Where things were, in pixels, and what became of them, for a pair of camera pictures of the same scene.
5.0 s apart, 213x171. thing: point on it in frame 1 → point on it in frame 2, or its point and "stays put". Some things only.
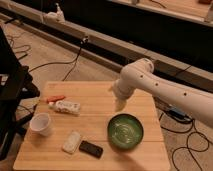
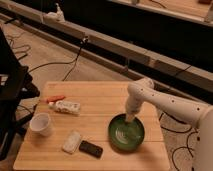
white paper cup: [39, 123] stays put
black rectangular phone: [90, 149] stays put
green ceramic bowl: [125, 131] stays put
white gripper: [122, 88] → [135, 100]
